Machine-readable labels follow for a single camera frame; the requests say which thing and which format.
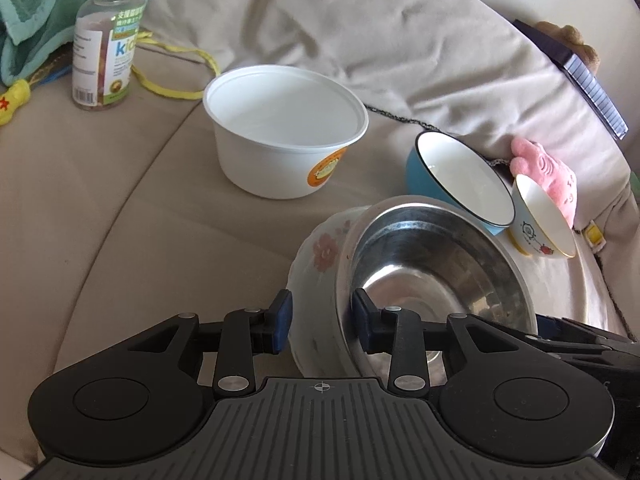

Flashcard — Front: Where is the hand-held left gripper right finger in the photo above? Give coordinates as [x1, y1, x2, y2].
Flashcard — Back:
[351, 288, 532, 400]

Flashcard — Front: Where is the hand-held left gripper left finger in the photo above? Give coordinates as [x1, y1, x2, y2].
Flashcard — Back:
[122, 290, 294, 400]

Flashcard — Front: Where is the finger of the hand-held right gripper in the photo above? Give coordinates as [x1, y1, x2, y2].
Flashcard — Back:
[535, 313, 640, 361]

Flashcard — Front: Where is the white floral ceramic bowl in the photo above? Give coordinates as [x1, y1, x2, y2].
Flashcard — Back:
[287, 205, 373, 378]

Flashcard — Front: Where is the stainless steel bowl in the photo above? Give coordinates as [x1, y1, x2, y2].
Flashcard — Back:
[334, 195, 540, 378]

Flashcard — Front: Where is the small yellow-rimmed bowl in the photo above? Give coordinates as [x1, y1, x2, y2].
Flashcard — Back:
[507, 173, 578, 259]

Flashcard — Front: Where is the blue ceramic bowl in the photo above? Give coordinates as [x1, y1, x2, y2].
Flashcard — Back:
[405, 130, 516, 237]

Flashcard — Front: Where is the white plastic bowl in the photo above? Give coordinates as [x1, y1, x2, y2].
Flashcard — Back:
[202, 65, 370, 200]

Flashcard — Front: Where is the yellow and white tag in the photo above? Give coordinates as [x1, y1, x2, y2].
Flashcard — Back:
[582, 220, 607, 251]

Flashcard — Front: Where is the pink plush toy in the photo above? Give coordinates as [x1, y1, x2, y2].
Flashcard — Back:
[510, 136, 580, 226]

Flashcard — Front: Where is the dark blue notebook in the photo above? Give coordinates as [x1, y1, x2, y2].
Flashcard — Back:
[512, 19, 628, 141]

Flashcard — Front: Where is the brown plush toy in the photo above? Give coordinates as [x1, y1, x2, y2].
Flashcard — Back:
[535, 21, 601, 68]

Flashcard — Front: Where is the clear vitamin bottle white cap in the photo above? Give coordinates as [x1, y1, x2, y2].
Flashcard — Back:
[71, 0, 146, 111]

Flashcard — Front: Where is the yellow toy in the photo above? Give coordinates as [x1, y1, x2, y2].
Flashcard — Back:
[0, 79, 32, 127]

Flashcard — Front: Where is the teal towel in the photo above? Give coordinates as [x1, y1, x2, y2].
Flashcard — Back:
[0, 0, 153, 86]

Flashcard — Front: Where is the dark braided cord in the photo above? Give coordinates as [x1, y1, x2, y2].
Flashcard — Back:
[364, 104, 513, 171]

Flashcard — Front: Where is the yellow strap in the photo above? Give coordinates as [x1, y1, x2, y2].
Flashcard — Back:
[131, 30, 221, 101]

